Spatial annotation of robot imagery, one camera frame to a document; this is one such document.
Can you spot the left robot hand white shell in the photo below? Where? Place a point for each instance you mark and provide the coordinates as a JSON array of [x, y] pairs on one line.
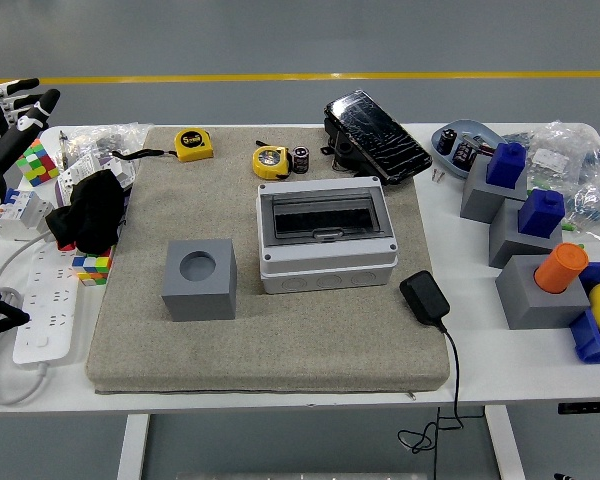
[[10, 142]]

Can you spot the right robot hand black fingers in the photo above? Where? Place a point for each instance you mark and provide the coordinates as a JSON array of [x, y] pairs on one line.
[[562, 477]]

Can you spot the grey junction box clear lid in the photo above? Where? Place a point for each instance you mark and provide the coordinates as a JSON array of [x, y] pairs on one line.
[[325, 250]]

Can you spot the large colourful puzzle cube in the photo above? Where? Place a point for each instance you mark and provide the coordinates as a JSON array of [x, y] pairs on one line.
[[39, 165]]

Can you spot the silver pen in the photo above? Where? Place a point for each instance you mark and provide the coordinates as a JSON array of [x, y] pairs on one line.
[[64, 150]]

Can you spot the white table leg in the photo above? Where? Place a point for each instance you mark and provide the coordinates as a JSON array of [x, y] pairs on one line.
[[132, 445], [505, 445]]

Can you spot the black table control panel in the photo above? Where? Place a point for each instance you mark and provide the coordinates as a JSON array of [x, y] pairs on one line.
[[587, 408]]

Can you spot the white blue circuit breaker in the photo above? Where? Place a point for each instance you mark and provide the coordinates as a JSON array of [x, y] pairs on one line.
[[22, 215]]

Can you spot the clear plastic bag of parts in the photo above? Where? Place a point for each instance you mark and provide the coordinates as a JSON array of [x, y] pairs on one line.
[[585, 165], [110, 135]]

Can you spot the black cloth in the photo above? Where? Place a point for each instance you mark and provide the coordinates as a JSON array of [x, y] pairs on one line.
[[92, 210]]

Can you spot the white purple breaker module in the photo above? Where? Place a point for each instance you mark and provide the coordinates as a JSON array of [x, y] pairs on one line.
[[116, 167]]

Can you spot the blue plastic bin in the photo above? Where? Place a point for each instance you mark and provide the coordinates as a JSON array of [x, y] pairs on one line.
[[587, 340]]

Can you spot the small colourful puzzle cube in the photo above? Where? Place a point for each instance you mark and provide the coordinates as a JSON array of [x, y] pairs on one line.
[[94, 267]]

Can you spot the white power strip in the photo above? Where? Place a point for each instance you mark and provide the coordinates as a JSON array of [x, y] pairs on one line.
[[47, 305]]

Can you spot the grey block holder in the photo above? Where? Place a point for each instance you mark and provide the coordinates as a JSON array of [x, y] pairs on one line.
[[520, 300], [477, 197], [507, 240]]

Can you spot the square yellow tape measure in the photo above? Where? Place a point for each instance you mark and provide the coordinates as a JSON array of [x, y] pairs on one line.
[[194, 145]]

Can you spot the black power adapter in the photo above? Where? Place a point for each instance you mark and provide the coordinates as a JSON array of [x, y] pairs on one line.
[[425, 297]]

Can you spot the grey block with round hole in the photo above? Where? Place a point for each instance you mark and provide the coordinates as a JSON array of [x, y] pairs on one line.
[[200, 295]]

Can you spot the round yellow black tape measure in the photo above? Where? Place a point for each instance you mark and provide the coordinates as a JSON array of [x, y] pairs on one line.
[[270, 161]]

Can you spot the blue plastic block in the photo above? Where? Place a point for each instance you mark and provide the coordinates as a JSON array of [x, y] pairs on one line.
[[505, 165], [541, 215]]

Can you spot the grey-brown mat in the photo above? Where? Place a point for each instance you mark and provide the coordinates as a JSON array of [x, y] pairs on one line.
[[305, 345]]

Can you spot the small black capacitor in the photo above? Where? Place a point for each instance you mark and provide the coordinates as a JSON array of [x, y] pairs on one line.
[[301, 160], [464, 152], [448, 141]]

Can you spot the blue-grey oval dish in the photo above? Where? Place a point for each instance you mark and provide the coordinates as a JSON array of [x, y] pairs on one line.
[[475, 127]]

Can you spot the black case with cracked screen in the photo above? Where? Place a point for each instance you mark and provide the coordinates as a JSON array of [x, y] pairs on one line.
[[380, 135]]

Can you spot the white switch module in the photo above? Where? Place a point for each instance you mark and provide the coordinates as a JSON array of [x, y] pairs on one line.
[[74, 176]]

